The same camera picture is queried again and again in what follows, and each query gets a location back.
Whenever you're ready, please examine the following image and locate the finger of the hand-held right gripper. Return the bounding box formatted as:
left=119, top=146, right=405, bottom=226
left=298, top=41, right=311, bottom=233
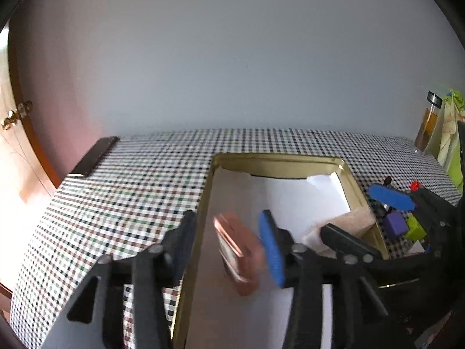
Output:
left=320, top=224, right=386, bottom=260
left=368, top=184, right=442, bottom=222

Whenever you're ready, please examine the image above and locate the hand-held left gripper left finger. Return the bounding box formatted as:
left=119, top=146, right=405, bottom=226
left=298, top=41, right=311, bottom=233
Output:
left=40, top=209, right=198, bottom=349

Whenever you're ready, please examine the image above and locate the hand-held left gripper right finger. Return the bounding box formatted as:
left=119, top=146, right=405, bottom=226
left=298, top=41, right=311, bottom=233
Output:
left=259, top=210, right=389, bottom=349

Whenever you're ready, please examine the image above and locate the purple block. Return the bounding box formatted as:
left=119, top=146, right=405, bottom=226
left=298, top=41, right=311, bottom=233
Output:
left=383, top=211, right=407, bottom=238

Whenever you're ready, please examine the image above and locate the gold cardboard box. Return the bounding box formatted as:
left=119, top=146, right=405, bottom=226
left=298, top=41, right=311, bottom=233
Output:
left=171, top=153, right=391, bottom=349

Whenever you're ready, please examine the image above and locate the copper pink small box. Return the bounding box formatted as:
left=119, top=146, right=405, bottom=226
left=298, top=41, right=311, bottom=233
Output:
left=212, top=211, right=271, bottom=297

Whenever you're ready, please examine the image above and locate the green building brick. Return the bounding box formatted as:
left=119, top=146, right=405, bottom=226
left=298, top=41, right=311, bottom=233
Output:
left=405, top=215, right=427, bottom=241

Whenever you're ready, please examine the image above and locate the pale wooden block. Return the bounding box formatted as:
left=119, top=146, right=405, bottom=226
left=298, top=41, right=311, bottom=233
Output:
left=301, top=213, right=376, bottom=259

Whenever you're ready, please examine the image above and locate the checkered tablecloth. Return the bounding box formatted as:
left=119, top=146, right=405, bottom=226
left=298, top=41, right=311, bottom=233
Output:
left=11, top=128, right=462, bottom=349

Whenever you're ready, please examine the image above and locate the white paper liner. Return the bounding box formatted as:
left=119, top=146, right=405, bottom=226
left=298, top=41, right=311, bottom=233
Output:
left=185, top=167, right=351, bottom=349

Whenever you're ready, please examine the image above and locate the green printed cloth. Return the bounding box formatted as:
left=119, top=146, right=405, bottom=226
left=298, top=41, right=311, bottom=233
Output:
left=438, top=87, right=465, bottom=193

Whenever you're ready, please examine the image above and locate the glass tea bottle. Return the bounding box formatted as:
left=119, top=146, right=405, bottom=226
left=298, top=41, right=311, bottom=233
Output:
left=414, top=91, right=443, bottom=155

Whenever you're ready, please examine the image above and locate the black flat bar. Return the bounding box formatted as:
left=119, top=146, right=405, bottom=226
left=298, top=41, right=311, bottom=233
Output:
left=69, top=136, right=120, bottom=179

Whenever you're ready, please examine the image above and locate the pale door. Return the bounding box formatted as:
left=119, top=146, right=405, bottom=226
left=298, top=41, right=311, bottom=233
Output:
left=0, top=25, right=57, bottom=295

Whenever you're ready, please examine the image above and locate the brass hinge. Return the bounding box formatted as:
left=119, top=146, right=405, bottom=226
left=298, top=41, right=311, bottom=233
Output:
left=2, top=101, right=33, bottom=131

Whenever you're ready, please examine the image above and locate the brown wooden door frame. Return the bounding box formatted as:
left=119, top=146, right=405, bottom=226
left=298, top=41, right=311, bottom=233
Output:
left=8, top=25, right=62, bottom=190

